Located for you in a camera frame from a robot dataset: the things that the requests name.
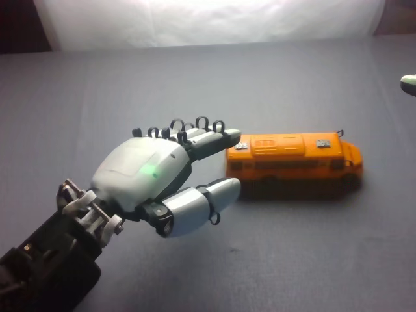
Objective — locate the white backdrop sheet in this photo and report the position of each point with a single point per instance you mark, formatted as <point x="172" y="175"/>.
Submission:
<point x="211" y="21"/>

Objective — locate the yellow toy school bus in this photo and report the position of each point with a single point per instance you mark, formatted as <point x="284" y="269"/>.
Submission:
<point x="292" y="159"/>

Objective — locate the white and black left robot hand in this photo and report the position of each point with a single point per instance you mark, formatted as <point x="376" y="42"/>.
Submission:
<point x="143" y="169"/>

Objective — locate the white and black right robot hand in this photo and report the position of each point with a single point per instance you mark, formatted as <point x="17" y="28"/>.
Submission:
<point x="410" y="85"/>

